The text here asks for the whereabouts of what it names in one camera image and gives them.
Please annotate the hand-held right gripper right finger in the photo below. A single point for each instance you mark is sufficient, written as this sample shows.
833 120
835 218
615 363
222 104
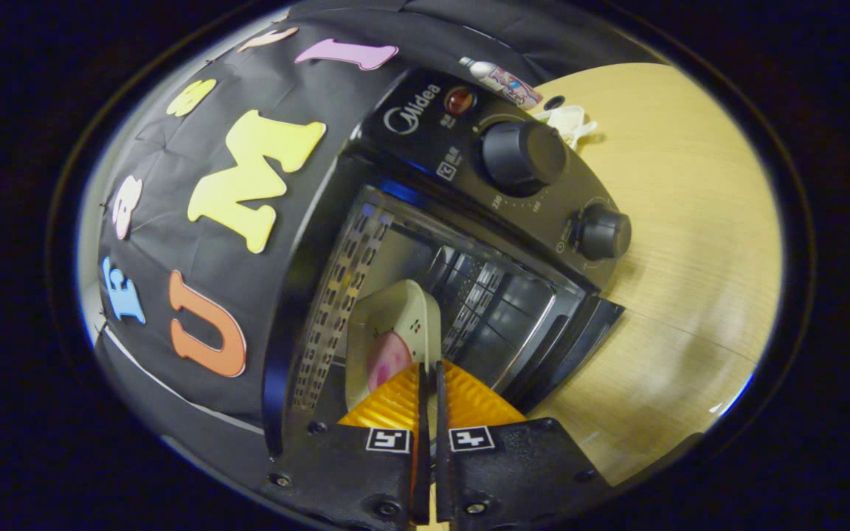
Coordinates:
499 472

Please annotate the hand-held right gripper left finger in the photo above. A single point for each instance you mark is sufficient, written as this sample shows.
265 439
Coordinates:
366 472

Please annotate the pink round food slice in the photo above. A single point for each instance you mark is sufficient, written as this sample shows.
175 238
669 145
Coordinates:
389 361

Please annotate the white square plate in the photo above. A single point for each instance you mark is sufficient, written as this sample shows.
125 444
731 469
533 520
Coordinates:
403 310

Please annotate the black electric oven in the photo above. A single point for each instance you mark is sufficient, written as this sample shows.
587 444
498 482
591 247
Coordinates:
425 147

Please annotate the black oven knob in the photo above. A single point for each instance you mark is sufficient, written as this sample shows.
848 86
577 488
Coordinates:
602 232
522 157

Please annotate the white divided snack dish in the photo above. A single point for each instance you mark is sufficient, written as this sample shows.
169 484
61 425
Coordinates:
569 122

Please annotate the small black bottle cap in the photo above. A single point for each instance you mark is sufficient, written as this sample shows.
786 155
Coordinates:
555 102

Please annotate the silver printed bottle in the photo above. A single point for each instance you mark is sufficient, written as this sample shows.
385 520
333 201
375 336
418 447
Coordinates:
502 80

